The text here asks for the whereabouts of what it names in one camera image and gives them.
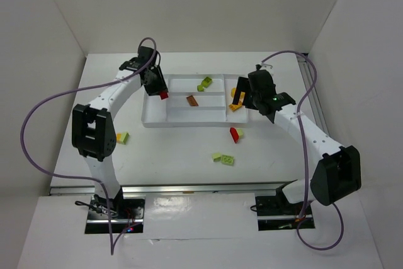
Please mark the red rectangular lego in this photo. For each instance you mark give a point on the red rectangular lego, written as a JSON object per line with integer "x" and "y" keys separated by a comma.
{"x": 164, "y": 95}

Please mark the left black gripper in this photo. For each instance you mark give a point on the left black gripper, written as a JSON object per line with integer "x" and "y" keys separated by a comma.
{"x": 156, "y": 85}

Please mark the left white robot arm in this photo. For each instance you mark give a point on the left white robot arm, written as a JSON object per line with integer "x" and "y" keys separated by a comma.
{"x": 93, "y": 132}

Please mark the aluminium rail right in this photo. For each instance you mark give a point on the aluminium rail right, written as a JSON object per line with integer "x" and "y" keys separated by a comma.
{"x": 318, "y": 108}

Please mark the orange yellow lego brick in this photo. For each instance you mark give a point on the orange yellow lego brick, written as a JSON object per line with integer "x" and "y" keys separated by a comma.
{"x": 233, "y": 91}

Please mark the green lego in tray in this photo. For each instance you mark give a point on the green lego in tray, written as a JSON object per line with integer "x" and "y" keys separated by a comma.
{"x": 206, "y": 82}

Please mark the orange lego piece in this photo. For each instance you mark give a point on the orange lego piece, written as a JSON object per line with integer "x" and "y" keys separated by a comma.
{"x": 233, "y": 107}

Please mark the aluminium rail front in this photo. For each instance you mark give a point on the aluminium rail front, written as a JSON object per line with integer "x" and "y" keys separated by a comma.
{"x": 174, "y": 189}

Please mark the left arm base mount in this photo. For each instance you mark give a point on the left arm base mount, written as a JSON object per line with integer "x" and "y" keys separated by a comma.
{"x": 130, "y": 217}

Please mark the white compartment tray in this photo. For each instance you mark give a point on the white compartment tray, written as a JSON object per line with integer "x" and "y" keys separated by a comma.
{"x": 188, "y": 105}

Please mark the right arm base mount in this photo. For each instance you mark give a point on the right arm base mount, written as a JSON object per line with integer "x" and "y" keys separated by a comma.
{"x": 275, "y": 213}

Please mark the brown lego plate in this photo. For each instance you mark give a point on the brown lego plate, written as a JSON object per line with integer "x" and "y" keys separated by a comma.
{"x": 192, "y": 101}

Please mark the pale green lego pair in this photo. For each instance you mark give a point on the pale green lego pair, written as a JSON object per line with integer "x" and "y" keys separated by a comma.
{"x": 223, "y": 158}

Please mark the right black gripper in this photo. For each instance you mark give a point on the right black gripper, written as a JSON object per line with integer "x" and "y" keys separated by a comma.
{"x": 245, "y": 91}

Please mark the aluminium rail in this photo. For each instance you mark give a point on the aluminium rail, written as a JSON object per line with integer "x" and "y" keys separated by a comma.
{"x": 318, "y": 108}
{"x": 174, "y": 189}

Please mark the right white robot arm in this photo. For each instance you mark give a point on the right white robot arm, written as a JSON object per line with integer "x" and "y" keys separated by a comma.
{"x": 331, "y": 171}

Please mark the yellow and green lego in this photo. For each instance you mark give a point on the yellow and green lego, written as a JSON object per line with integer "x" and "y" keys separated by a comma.
{"x": 122, "y": 138}

